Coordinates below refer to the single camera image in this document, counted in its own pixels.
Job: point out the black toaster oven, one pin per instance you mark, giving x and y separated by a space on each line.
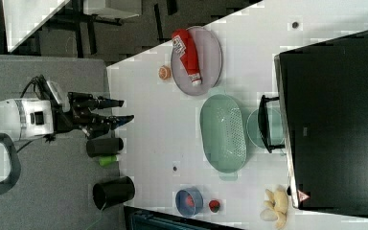
323 99

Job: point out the peeled banana toy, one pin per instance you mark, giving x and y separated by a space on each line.
276 207

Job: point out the black cylinder cup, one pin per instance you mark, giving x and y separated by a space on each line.
114 192

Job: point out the green plastic strainer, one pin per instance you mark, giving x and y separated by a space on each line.
223 136

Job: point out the red ball in bowl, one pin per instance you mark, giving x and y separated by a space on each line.
190 201

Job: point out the green marker cap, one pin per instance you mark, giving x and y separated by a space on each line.
107 160

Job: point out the green mug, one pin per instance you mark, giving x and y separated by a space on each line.
275 128

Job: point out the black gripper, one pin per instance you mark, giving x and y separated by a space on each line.
80 116

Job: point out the red ketchup bottle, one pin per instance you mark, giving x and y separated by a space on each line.
185 47

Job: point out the black cylinder holder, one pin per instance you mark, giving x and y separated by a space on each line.
104 147

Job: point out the orange slice toy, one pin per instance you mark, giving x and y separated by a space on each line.
164 72

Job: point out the blue bowl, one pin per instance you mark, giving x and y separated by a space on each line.
183 208

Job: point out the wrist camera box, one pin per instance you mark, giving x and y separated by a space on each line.
59 95

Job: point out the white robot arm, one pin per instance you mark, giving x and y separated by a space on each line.
29 119

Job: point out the red strawberry toy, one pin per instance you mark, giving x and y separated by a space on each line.
214 206

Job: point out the grey round plate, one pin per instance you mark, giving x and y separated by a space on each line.
209 62

